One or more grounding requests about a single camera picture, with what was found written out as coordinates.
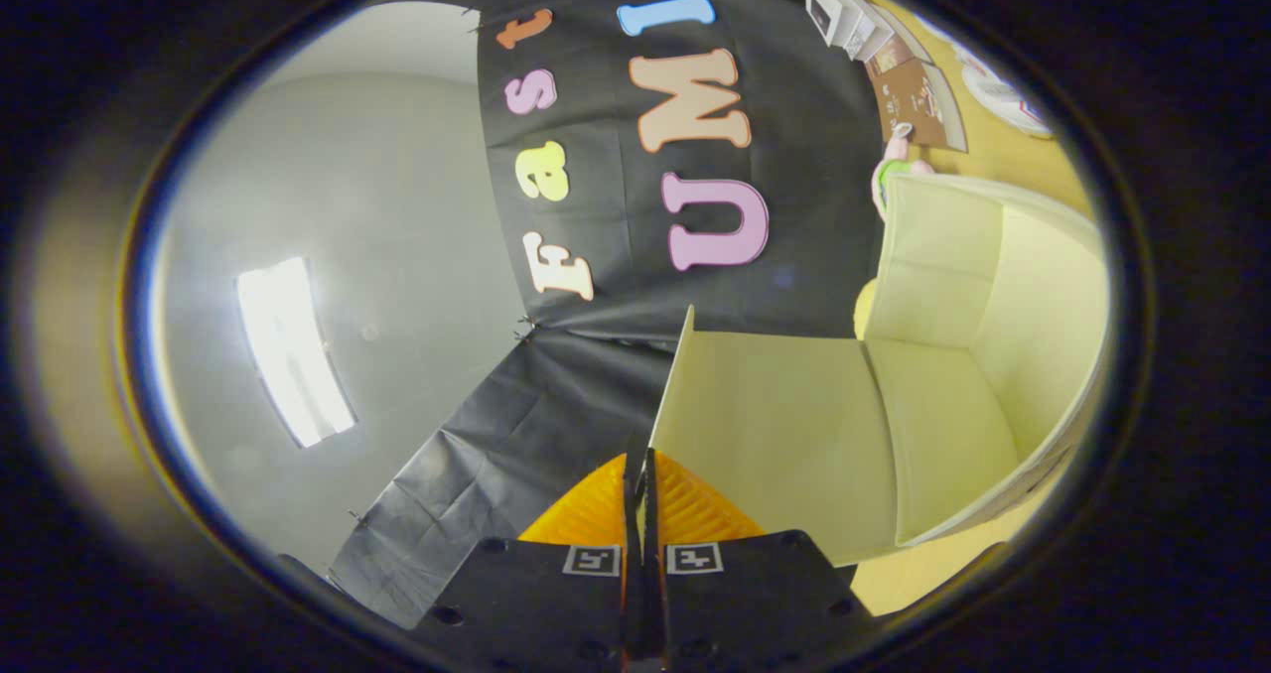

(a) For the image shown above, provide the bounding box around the ceiling light panel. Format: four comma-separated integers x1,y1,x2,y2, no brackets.
236,256,356,449

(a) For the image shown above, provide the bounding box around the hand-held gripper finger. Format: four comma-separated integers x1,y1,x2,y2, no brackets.
643,450,880,673
412,433,646,673

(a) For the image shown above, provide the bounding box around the beige fabric storage box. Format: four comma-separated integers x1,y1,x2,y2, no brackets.
647,172,1111,567

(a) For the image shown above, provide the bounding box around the brown cover book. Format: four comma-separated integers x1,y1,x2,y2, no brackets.
874,58,969,153

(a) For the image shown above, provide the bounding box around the white patterned book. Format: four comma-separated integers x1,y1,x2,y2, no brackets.
844,0,895,64

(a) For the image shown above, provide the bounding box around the white book with dark picture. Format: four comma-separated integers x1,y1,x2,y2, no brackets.
801,0,865,54

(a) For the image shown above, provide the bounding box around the green and pink plush toy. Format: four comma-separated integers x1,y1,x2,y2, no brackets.
871,122,934,222

